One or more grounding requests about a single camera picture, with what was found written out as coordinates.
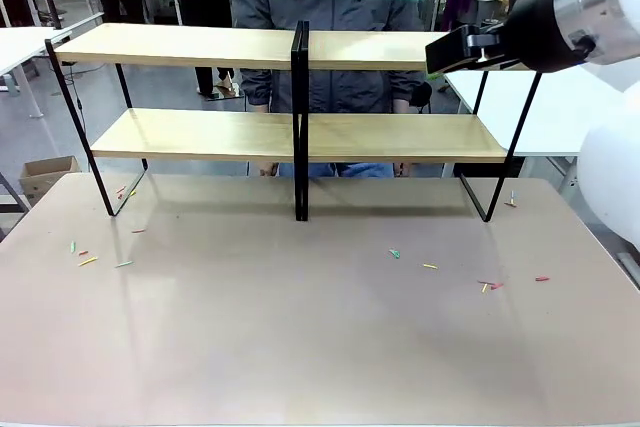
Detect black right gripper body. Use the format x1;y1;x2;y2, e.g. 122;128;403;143
499;0;591;74

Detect black chair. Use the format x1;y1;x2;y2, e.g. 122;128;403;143
408;80;434;115

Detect person in grey jacket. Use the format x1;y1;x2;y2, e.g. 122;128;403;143
230;0;426;179

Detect white table with black edge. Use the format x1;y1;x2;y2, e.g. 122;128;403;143
442;69;624;193

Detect cardboard box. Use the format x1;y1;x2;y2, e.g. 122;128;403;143
19;155;82;209

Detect white side table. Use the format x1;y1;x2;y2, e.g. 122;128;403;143
0;25;72;121

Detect wooden shelf unit black frame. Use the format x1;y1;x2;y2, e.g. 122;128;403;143
291;29;544;224
44;20;311;223

